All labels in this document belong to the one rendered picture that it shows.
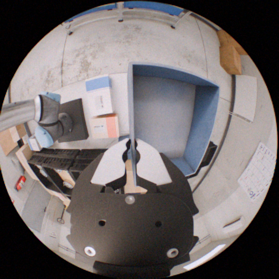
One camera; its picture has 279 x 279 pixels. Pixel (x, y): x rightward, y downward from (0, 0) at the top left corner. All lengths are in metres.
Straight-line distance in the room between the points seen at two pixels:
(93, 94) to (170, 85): 0.37
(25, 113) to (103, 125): 0.40
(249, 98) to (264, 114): 0.48
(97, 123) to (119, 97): 0.19
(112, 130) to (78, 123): 0.22
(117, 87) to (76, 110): 0.28
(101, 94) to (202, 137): 0.43
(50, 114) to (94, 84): 0.25
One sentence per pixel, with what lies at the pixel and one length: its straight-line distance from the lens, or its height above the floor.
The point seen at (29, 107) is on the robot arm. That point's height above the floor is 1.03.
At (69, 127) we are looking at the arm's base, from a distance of 0.59.
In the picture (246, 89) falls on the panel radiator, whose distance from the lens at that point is 2.64.
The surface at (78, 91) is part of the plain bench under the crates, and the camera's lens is 0.62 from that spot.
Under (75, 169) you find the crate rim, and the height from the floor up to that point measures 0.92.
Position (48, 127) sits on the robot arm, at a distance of 0.46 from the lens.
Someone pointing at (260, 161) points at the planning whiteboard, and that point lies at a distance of 2.66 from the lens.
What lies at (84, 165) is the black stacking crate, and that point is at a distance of 0.58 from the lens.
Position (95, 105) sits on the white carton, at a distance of 0.47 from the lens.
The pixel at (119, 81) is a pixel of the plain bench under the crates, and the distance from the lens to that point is 0.54.
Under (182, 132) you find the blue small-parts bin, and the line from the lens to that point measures 0.22.
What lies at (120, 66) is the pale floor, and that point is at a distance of 1.30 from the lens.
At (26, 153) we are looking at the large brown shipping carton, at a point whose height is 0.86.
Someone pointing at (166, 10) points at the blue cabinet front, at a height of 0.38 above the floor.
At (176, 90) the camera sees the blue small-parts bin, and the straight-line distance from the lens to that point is 0.19.
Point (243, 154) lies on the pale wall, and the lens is 2.74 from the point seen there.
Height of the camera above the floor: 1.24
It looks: 60 degrees down
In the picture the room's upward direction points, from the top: 165 degrees clockwise
